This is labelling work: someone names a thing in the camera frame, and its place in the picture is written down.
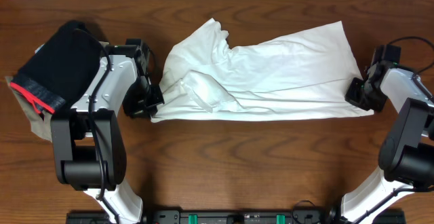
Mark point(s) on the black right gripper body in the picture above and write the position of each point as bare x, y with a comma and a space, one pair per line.
365, 96

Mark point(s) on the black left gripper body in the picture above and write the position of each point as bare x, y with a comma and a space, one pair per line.
149, 99

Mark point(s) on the white printed t-shirt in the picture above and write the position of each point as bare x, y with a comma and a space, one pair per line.
300, 76

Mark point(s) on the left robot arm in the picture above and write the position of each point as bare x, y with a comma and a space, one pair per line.
89, 152

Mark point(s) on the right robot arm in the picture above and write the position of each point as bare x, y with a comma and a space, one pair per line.
405, 165

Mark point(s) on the black folded garment red trim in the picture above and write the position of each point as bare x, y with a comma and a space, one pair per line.
60, 72

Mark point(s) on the khaki folded garment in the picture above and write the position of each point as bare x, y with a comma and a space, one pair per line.
40, 122

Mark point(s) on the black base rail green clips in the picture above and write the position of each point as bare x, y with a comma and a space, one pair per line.
180, 217

